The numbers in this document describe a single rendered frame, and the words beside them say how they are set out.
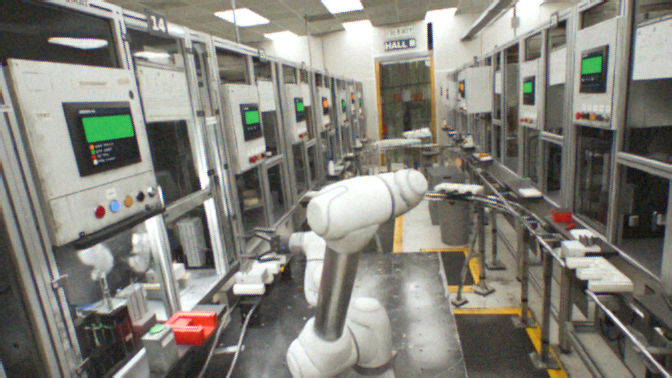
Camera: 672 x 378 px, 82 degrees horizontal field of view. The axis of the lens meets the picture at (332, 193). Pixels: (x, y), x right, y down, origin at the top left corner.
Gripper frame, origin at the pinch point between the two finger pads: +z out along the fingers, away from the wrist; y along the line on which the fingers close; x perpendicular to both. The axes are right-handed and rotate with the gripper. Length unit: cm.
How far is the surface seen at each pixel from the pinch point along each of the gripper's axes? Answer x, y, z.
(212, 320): 27.2, -17.9, 4.0
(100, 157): 45, 45, 18
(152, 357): 51, -16, 11
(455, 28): -826, 189, -187
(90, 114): 45, 57, 18
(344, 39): -827, 196, 65
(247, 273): -14.7, -19.4, 8.1
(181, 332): 37.0, -16.5, 10.2
